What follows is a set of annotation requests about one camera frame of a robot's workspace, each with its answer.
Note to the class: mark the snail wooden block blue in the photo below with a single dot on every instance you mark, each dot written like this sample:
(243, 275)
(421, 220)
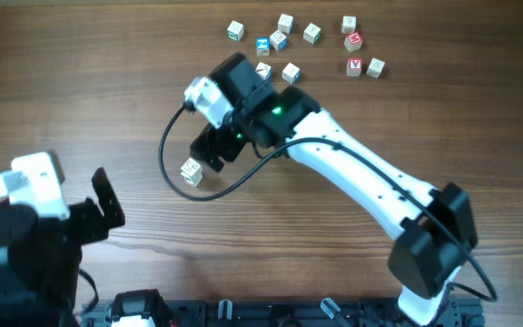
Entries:
(278, 40)

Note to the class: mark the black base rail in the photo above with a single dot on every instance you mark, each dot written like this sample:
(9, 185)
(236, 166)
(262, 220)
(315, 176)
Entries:
(143, 308)

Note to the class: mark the number one wooden block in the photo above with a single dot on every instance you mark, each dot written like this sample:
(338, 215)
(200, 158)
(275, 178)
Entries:
(312, 33)

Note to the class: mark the green edged wooden block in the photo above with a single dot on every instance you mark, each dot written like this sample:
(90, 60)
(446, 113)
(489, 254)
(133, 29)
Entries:
(235, 31)

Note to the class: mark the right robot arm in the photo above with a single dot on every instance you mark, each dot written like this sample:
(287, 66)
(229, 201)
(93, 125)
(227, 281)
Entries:
(433, 230)

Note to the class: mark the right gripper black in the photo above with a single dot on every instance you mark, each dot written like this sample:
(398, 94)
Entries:
(207, 153)

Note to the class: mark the wooden block top right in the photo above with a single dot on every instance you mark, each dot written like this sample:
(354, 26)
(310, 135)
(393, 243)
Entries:
(348, 24)

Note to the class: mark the plain wooden block right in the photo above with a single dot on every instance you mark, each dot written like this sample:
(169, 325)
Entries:
(375, 68)

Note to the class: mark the plain top wooden block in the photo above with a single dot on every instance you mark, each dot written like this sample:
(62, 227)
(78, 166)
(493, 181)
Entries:
(285, 23)

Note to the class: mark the wooden block blue side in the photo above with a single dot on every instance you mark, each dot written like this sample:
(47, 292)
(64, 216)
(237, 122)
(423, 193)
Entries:
(291, 73)

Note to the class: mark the plain wooden block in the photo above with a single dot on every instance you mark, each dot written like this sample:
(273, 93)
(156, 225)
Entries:
(375, 68)
(285, 23)

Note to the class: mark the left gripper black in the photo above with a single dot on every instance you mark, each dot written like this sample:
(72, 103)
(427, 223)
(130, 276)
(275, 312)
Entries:
(93, 228)

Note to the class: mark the slash wooden block blue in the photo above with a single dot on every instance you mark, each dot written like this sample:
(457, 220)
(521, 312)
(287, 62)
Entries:
(264, 70)

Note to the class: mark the red M tilted block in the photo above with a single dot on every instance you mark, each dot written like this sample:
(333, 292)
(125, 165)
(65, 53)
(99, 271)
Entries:
(353, 41)

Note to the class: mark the wooden block tower base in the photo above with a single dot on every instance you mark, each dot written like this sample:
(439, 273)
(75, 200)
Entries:
(193, 182)

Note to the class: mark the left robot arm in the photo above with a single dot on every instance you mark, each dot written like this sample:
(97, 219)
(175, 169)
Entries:
(40, 257)

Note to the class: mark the letter A wooden block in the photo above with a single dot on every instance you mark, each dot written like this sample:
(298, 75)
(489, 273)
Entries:
(191, 170)

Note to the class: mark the blue number two block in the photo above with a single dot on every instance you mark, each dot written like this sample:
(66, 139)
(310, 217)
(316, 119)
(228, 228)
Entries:
(263, 46)

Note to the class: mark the red A wooden block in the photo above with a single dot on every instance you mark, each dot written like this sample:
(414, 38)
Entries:
(354, 67)

